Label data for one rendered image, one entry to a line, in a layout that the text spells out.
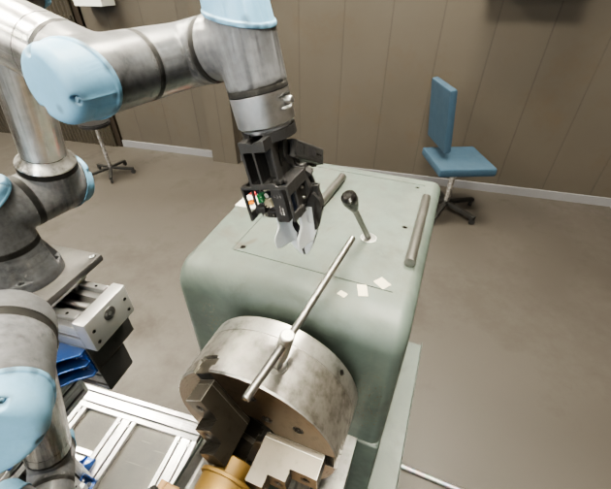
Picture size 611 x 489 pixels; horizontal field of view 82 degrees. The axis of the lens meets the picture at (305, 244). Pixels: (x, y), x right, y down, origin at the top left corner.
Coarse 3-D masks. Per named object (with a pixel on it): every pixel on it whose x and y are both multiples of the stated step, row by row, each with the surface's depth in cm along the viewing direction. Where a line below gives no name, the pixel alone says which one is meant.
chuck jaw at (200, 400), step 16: (208, 368) 58; (208, 384) 57; (192, 400) 56; (208, 400) 55; (224, 400) 58; (208, 416) 57; (224, 416) 57; (240, 416) 59; (208, 432) 55; (224, 432) 56; (240, 432) 59; (208, 448) 56; (224, 448) 56; (224, 464) 55
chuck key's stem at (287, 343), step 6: (282, 330) 51; (288, 330) 51; (282, 336) 50; (288, 336) 50; (294, 336) 51; (282, 342) 50; (288, 342) 50; (288, 348) 51; (282, 354) 52; (288, 354) 53; (282, 360) 53; (276, 366) 55
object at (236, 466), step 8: (232, 456) 57; (232, 464) 56; (240, 464) 56; (208, 472) 55; (216, 472) 54; (224, 472) 54; (232, 472) 55; (240, 472) 56; (200, 480) 55; (208, 480) 54; (216, 480) 53; (224, 480) 53; (232, 480) 53; (240, 480) 54; (200, 488) 53; (208, 488) 53; (216, 488) 53; (224, 488) 53; (232, 488) 53; (240, 488) 54; (248, 488) 54
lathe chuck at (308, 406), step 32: (224, 352) 59; (256, 352) 57; (192, 384) 62; (224, 384) 57; (288, 384) 54; (320, 384) 57; (256, 416) 59; (288, 416) 55; (320, 416) 55; (256, 448) 68; (320, 448) 57
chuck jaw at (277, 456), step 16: (272, 432) 61; (272, 448) 59; (288, 448) 58; (304, 448) 58; (256, 464) 57; (272, 464) 57; (288, 464) 57; (304, 464) 57; (320, 464) 56; (256, 480) 55; (272, 480) 56; (288, 480) 57; (304, 480) 57
